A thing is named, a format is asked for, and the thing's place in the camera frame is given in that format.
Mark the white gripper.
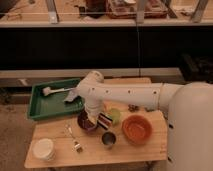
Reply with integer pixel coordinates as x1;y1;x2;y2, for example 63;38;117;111
85;102;103;124

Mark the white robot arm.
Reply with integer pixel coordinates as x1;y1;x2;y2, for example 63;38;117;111
77;71;213;171

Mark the purple bowl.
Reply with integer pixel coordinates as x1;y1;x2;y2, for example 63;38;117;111
77;110;98;132

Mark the orange bowl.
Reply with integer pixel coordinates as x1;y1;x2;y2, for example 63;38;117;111
122;115;152;145

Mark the white ceramic bowl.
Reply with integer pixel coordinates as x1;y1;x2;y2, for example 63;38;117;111
32;138;55;161

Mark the green plastic cup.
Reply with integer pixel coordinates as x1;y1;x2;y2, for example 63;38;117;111
107;108;121;125

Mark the small metal cup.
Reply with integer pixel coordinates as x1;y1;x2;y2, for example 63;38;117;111
101;132;116;149

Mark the small dark brown object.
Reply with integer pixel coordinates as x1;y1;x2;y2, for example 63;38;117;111
128;105;139;112

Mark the white dish brush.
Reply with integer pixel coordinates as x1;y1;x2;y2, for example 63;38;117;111
42;87;69;96

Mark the green plastic tray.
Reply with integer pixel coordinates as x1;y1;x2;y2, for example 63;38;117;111
27;78;84;121

